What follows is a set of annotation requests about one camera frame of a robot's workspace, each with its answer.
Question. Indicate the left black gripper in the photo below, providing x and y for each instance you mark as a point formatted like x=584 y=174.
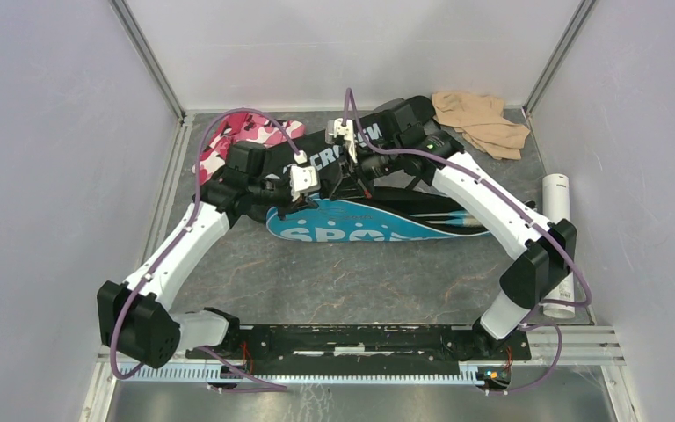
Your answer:
x=285 y=177

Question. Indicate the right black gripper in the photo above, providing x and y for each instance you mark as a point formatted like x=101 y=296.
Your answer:
x=350 y=186

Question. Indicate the black Crossway racket bag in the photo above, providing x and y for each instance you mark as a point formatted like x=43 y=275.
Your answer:
x=396 y=124

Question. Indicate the blue Sport racket bag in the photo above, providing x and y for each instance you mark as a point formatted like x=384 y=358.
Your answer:
x=394 y=214

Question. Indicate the white shuttlecock tube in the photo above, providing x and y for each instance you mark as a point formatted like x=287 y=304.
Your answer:
x=556 y=206

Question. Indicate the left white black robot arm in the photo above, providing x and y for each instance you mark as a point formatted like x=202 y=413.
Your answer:
x=135 y=316

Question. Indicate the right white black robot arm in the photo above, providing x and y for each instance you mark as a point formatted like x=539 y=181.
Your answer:
x=542 y=251

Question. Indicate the pink camouflage racket bag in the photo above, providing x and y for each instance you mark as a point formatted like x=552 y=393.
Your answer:
x=239 y=127

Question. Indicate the beige folded cloth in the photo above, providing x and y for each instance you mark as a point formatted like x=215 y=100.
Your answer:
x=480 y=121

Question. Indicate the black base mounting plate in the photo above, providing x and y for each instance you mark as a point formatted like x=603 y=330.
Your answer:
x=367 y=349

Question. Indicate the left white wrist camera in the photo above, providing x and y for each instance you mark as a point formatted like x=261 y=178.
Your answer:
x=303 y=180

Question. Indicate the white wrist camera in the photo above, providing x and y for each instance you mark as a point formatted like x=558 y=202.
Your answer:
x=342 y=131
x=303 y=180

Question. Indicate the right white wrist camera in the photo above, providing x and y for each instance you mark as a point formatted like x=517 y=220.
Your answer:
x=342 y=131

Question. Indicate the white slotted cable duct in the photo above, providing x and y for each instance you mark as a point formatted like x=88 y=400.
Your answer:
x=211 y=372

